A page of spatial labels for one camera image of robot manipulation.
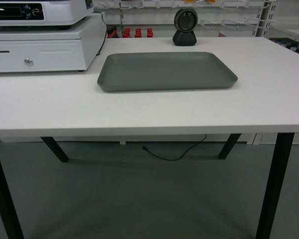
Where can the grey rectangular serving tray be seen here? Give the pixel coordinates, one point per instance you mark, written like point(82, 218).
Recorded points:
point(164, 71)

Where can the white checkout table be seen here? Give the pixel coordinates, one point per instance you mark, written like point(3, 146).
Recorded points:
point(84, 164)

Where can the black barcode scanner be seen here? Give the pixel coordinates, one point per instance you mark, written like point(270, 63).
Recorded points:
point(185, 21)

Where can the white cash drawer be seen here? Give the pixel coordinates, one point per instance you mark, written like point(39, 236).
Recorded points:
point(49, 48)

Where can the white cash register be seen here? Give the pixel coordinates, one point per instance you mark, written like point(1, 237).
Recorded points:
point(43, 12)

